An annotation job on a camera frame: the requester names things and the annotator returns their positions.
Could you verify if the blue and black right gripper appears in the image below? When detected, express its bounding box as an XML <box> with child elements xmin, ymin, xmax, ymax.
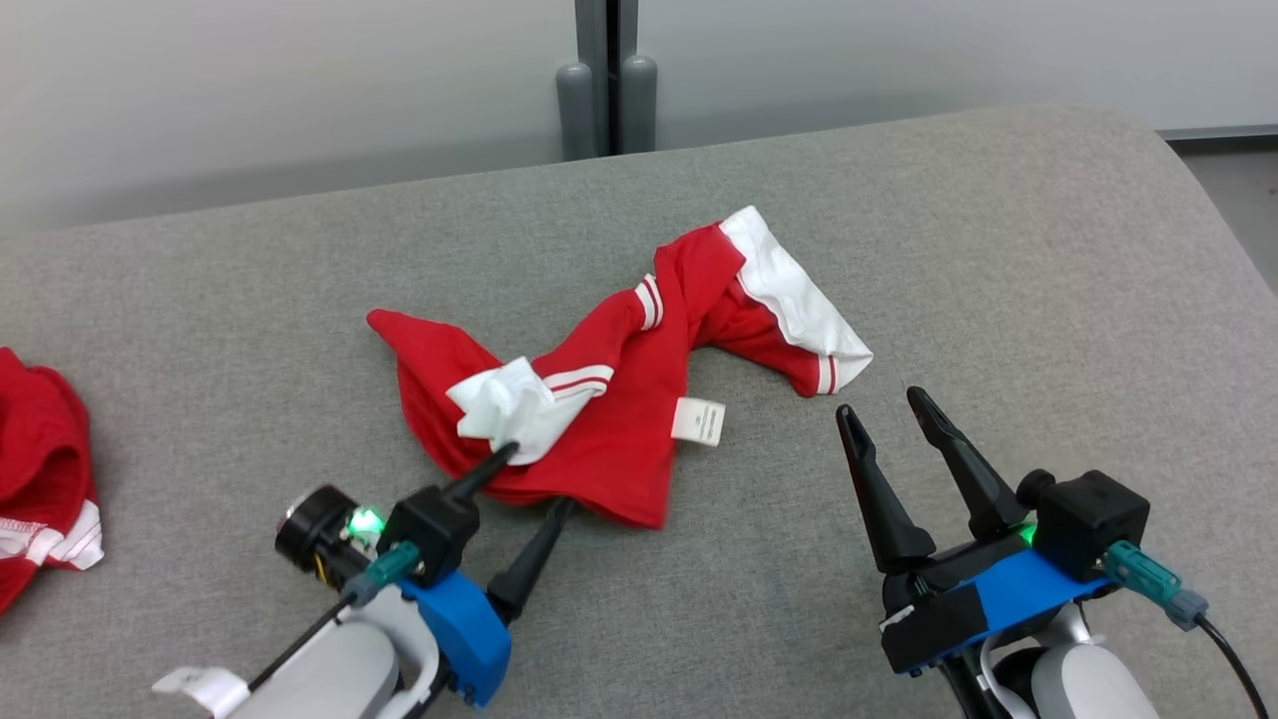
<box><xmin>837</xmin><ymin>386</ymin><xmax>1114</xmax><ymax>678</ymax></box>

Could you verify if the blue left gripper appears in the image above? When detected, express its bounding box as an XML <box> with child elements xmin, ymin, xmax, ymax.
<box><xmin>399</xmin><ymin>442</ymin><xmax>578</xmax><ymax>708</ymax></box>

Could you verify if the red and white basketball jersey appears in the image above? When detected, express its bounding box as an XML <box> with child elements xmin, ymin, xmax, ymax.
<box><xmin>365</xmin><ymin>206</ymin><xmax>875</xmax><ymax>530</ymax></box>

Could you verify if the teal left camera connector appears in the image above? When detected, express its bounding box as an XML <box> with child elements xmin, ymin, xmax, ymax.
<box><xmin>342</xmin><ymin>541</ymin><xmax>422</xmax><ymax>607</ymax></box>

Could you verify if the teal camera connector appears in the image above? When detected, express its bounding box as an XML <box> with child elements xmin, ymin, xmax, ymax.
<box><xmin>342</xmin><ymin>541</ymin><xmax>422</xmax><ymax>607</ymax></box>
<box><xmin>1103</xmin><ymin>540</ymin><xmax>1211</xmax><ymax>632</ymax></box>

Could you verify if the teal right camera connector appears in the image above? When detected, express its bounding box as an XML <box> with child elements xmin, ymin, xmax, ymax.
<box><xmin>1103</xmin><ymin>540</ymin><xmax>1211</xmax><ymax>632</ymax></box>

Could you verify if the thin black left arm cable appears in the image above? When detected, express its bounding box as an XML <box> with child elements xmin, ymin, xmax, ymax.
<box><xmin>245</xmin><ymin>594</ymin><xmax>355</xmax><ymax>692</ymax></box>

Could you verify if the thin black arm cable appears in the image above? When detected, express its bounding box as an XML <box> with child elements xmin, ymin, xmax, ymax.
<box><xmin>1193</xmin><ymin>614</ymin><xmax>1278</xmax><ymax>719</ymax></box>
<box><xmin>245</xmin><ymin>594</ymin><xmax>355</xmax><ymax>692</ymax></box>

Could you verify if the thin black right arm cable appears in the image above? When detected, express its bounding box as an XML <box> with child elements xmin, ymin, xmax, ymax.
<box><xmin>1193</xmin><ymin>614</ymin><xmax>1278</xmax><ymax>719</ymax></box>

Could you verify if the white cable tag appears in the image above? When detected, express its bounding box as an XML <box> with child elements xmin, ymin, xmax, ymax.
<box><xmin>152</xmin><ymin>667</ymin><xmax>251</xmax><ymax>719</ymax></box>

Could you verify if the grey cylindrical post foot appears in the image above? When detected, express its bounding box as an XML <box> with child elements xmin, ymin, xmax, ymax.
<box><xmin>556</xmin><ymin>62</ymin><xmax>598</xmax><ymax>162</ymax></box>
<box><xmin>620</xmin><ymin>54</ymin><xmax>660</xmax><ymax>154</ymax></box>

